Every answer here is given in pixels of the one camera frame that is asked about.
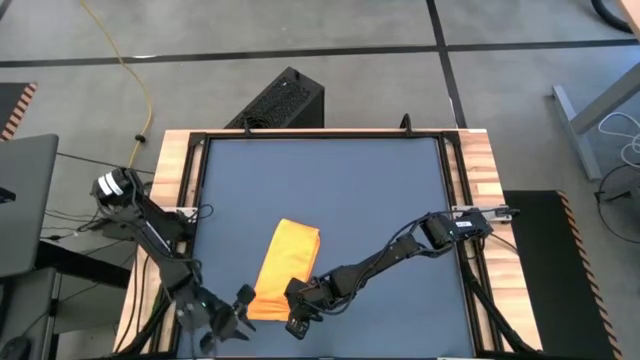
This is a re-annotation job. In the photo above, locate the black corrugated cable conduit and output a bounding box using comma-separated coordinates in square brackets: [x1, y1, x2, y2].
[117, 289, 177, 357]
[457, 244, 536, 355]

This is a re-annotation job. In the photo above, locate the light wooden desk corner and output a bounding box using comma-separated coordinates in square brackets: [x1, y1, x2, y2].
[617, 0, 640, 36]

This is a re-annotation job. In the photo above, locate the large black hazard-striped floor mat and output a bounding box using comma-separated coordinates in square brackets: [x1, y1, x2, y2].
[502, 189, 624, 360]

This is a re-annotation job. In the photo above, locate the grey laptop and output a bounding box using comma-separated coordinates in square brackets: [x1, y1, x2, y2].
[0, 133, 60, 279]

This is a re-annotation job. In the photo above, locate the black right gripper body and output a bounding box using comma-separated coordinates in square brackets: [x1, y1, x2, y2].
[283, 277, 332, 341]

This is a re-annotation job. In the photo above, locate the thin black floor cable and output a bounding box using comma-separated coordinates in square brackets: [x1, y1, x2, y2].
[55, 151, 155, 175]

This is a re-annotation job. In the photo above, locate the thick black hose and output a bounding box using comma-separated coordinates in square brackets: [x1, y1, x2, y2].
[589, 0, 634, 35]

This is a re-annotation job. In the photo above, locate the grey metal desk leg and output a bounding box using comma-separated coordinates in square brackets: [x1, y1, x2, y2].
[551, 62, 640, 181]

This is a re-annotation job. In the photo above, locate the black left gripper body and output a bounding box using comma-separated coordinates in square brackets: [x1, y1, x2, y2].
[174, 284, 257, 355]

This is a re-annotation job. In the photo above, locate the black computer mouse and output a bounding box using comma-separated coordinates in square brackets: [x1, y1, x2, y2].
[0, 335, 32, 360]

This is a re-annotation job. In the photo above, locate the small black hazard-striped floor mat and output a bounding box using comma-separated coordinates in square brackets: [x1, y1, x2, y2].
[0, 82, 39, 144]

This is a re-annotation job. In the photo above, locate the yellow towel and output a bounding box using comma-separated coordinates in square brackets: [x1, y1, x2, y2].
[247, 217, 322, 322]

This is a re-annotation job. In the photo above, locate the black perforated computer tower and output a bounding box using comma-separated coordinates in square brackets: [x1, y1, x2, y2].
[224, 66, 326, 130]

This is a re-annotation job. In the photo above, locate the white cable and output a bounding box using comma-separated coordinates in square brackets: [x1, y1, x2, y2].
[597, 110, 640, 170]

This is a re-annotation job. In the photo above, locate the blue-grey table mat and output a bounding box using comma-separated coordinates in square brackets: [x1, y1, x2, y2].
[177, 137, 476, 359]

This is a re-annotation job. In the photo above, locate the black metal table frame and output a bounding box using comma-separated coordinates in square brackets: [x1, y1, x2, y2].
[149, 128, 539, 360]

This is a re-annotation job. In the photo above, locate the long yellow cable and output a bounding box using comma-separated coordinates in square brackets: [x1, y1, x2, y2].
[78, 0, 154, 169]

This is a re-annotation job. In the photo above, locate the grey power adapter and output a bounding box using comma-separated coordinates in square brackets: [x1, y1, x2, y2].
[102, 222, 137, 242]

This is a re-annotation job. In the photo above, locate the black looped floor cable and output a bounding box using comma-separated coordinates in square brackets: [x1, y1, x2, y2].
[594, 164, 640, 236]

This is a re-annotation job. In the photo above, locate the grey side cart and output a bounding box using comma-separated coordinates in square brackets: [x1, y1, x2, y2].
[0, 237, 139, 360]

